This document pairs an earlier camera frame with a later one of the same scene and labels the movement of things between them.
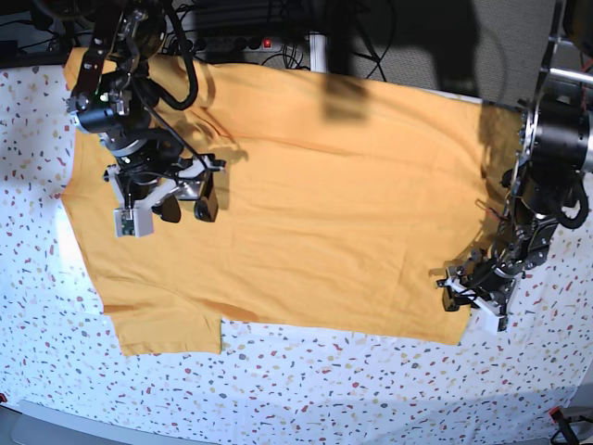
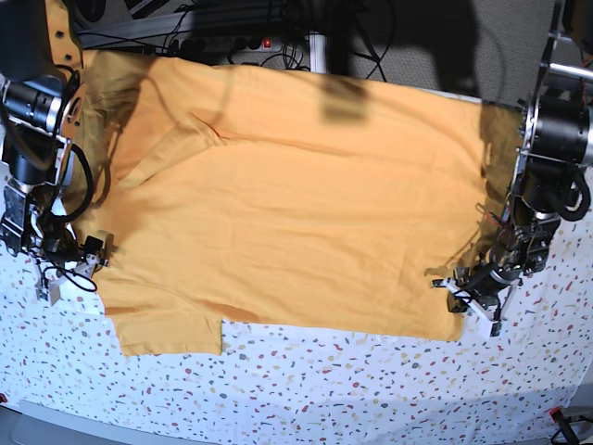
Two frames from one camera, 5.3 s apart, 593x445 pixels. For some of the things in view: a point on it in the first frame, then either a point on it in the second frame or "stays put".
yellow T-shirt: [345, 201] stays put
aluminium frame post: [317, 52] stays put
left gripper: [151, 174] → [30, 223]
